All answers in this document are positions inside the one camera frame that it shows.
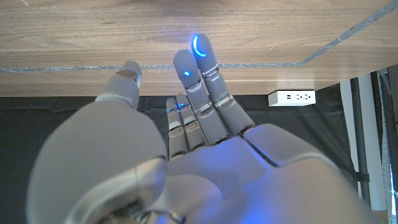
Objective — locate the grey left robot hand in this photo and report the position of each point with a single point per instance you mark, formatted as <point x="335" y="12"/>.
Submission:
<point x="217" y="174"/>

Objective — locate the white power strip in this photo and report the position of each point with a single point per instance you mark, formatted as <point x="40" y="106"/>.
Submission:
<point x="292" y="98"/>

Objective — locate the black backdrop stand pole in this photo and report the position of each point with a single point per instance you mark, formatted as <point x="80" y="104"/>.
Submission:
<point x="360" y="140"/>

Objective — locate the black backdrop curtain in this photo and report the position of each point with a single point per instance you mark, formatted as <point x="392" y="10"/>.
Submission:
<point x="31" y="124"/>

